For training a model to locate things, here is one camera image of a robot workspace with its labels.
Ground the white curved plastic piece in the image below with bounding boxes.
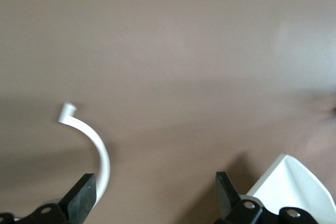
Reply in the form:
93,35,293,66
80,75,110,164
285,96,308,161
57,102,111,206

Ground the white drawer cabinet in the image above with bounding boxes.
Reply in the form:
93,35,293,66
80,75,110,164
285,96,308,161
246,153,336,224

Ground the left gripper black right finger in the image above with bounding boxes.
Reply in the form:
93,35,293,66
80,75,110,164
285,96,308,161
215,172,264,224

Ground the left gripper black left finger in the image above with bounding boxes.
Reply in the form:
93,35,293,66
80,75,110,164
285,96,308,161
20,173,97,224

